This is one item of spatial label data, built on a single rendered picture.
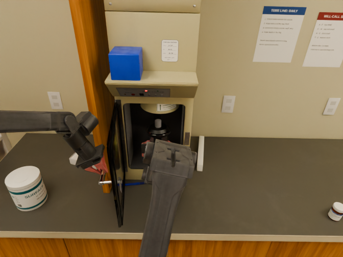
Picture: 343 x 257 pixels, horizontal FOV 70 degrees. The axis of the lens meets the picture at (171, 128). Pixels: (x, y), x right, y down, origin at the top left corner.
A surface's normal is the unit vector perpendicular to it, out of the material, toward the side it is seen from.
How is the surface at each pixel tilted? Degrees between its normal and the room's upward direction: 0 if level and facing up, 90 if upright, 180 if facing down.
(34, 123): 76
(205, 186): 0
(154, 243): 54
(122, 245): 90
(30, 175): 0
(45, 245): 90
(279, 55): 90
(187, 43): 90
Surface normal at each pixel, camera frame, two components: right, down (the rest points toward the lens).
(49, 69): 0.00, 0.54
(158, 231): 0.09, -0.06
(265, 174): 0.02, -0.84
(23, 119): 0.88, -0.05
